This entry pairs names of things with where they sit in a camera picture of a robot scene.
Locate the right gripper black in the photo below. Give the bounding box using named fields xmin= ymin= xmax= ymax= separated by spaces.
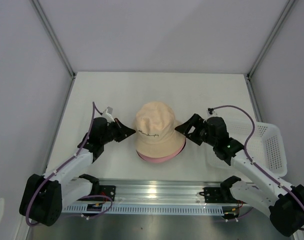
xmin=174 ymin=114 xmax=217 ymax=147

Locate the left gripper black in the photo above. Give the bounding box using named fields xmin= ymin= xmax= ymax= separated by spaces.
xmin=101 ymin=118 xmax=136 ymax=145

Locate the beige hat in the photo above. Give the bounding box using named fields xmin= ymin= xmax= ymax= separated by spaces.
xmin=134 ymin=101 xmax=186 ymax=158

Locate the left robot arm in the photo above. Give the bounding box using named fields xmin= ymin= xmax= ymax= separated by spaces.
xmin=19 ymin=117 xmax=136 ymax=227

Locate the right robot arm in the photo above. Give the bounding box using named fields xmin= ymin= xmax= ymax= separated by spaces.
xmin=175 ymin=114 xmax=304 ymax=237

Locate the white plastic basket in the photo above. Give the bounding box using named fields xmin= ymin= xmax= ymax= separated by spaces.
xmin=206 ymin=119 xmax=289 ymax=177

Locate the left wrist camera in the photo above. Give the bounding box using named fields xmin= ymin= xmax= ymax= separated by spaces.
xmin=101 ymin=106 xmax=115 ymax=123

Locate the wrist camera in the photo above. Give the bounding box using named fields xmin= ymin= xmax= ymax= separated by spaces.
xmin=206 ymin=108 xmax=220 ymax=123
xmin=101 ymin=106 xmax=115 ymax=123

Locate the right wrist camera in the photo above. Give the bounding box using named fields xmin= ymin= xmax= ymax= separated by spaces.
xmin=206 ymin=108 xmax=220 ymax=123

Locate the aluminium mounting rail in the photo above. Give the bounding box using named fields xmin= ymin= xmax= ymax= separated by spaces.
xmin=61 ymin=177 xmax=268 ymax=206

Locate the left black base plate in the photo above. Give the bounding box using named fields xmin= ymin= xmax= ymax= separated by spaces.
xmin=98 ymin=185 xmax=116 ymax=198

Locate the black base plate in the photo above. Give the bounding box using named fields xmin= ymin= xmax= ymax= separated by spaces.
xmin=98 ymin=185 xmax=116 ymax=198
xmin=197 ymin=187 xmax=247 ymax=204

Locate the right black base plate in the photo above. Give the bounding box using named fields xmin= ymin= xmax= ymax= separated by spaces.
xmin=197 ymin=187 xmax=247 ymax=204

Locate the white slotted cable duct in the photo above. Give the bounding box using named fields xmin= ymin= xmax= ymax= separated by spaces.
xmin=62 ymin=203 xmax=233 ymax=216

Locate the right aluminium frame post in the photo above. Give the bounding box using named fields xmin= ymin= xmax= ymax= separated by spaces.
xmin=246 ymin=0 xmax=297 ymax=81

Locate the aluminium frame post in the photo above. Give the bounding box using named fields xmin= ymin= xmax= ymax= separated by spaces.
xmin=29 ymin=0 xmax=76 ymax=80
xmin=246 ymin=0 xmax=297 ymax=81

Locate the left aluminium frame post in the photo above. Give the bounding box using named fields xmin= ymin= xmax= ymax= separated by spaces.
xmin=29 ymin=0 xmax=76 ymax=80

